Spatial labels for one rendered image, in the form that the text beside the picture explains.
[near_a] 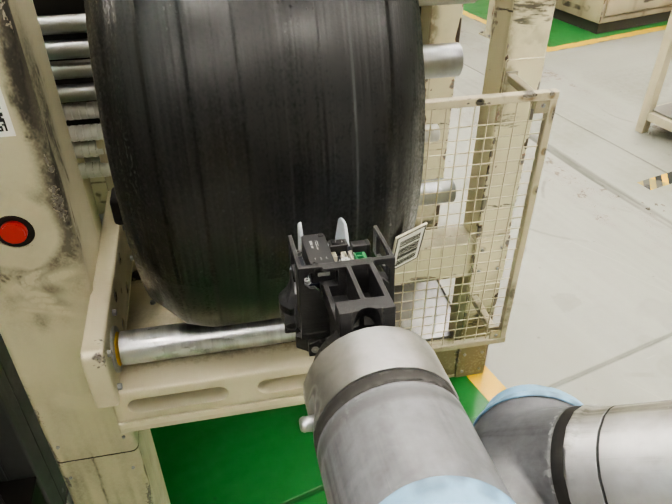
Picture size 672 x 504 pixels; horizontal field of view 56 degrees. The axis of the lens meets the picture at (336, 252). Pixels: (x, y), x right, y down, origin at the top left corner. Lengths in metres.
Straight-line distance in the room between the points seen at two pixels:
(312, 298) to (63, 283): 0.49
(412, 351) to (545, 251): 2.28
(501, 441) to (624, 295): 2.07
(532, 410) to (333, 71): 0.31
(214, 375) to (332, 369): 0.50
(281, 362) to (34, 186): 0.37
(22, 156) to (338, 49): 0.40
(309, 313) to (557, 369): 1.74
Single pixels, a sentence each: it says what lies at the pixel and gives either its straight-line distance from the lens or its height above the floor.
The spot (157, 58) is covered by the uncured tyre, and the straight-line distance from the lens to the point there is 0.55.
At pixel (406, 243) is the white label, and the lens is 0.65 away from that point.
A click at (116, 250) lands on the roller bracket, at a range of 0.97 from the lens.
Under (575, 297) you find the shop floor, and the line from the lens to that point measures 2.45.
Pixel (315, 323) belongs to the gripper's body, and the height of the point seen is 1.17.
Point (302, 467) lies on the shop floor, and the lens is 1.81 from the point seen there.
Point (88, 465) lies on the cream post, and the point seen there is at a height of 0.60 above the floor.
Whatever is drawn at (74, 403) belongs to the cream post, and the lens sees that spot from 1.04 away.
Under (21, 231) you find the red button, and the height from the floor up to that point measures 1.06.
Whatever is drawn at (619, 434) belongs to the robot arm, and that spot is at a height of 1.17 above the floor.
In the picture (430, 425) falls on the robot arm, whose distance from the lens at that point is 0.33.
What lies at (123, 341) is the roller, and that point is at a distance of 0.85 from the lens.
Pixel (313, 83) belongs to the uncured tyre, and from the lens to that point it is 0.55.
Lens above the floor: 1.49
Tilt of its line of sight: 36 degrees down
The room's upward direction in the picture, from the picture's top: straight up
